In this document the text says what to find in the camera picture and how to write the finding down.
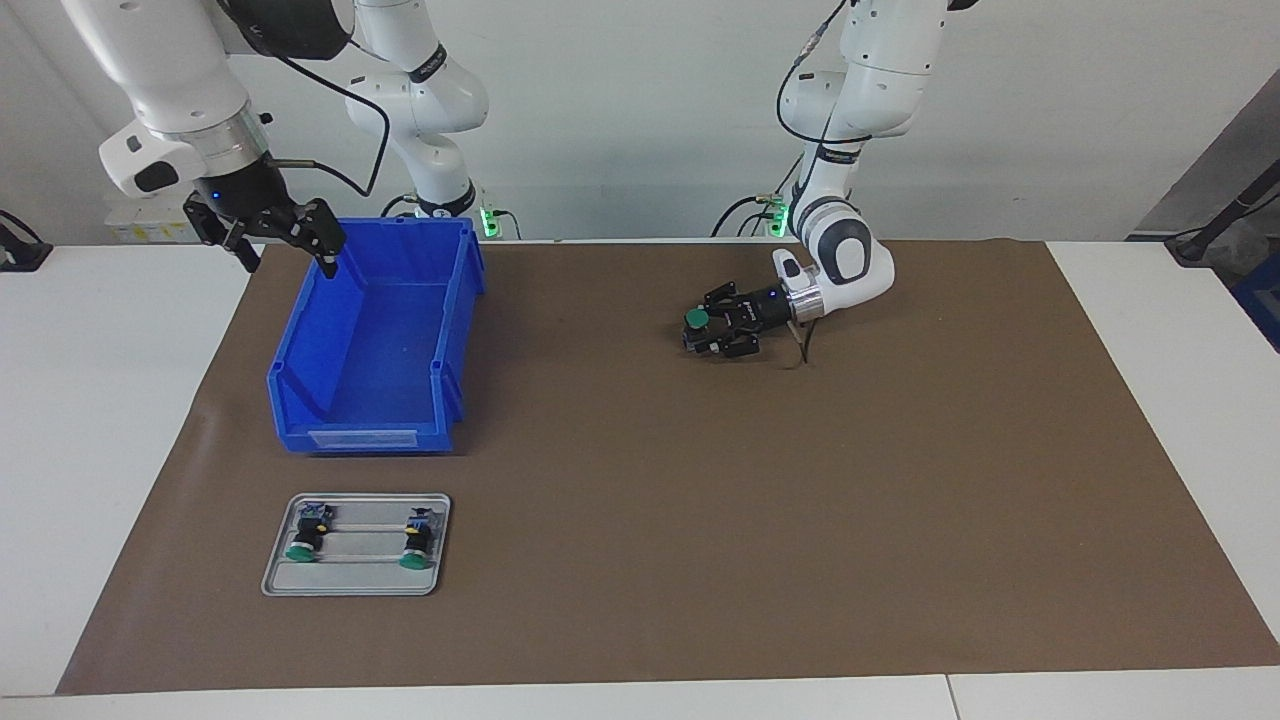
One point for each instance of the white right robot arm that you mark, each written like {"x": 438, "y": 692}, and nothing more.
{"x": 170, "y": 70}

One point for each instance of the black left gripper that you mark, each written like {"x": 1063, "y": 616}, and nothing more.
{"x": 765, "y": 310}

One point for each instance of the blue crate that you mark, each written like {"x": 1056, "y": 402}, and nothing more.
{"x": 1262, "y": 300}

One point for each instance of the blue plastic storage bin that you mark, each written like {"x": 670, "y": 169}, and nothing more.
{"x": 370, "y": 340}

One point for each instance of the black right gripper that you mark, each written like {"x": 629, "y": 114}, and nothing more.
{"x": 250, "y": 195}

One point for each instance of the black pole stand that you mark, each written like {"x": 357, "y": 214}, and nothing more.
{"x": 1225, "y": 215}

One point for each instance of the green lit base connector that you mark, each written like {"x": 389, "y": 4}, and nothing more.
{"x": 778, "y": 220}
{"x": 489, "y": 222}

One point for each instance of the black clamp mount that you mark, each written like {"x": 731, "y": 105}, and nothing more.
{"x": 20, "y": 255}

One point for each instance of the green push button switch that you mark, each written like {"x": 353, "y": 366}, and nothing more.
{"x": 420, "y": 535}
{"x": 308, "y": 530}
{"x": 696, "y": 319}

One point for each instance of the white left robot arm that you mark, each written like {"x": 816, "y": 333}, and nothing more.
{"x": 880, "y": 60}

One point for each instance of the grey metal tray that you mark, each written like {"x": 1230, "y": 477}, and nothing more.
{"x": 350, "y": 585}

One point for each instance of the white box with yellow labels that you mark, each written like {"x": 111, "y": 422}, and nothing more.
{"x": 150, "y": 232}

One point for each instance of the brown table mat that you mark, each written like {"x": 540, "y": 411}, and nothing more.
{"x": 700, "y": 550}

